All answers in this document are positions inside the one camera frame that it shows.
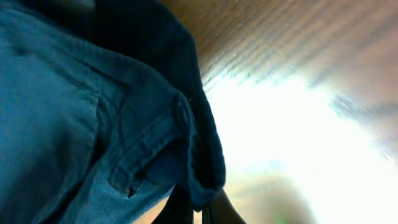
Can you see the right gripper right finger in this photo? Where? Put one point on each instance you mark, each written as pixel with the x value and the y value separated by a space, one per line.
pixel 221 211

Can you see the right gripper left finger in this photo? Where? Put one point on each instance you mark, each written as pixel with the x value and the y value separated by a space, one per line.
pixel 177 210

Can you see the dark blue shorts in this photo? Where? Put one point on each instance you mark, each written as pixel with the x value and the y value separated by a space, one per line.
pixel 102 113

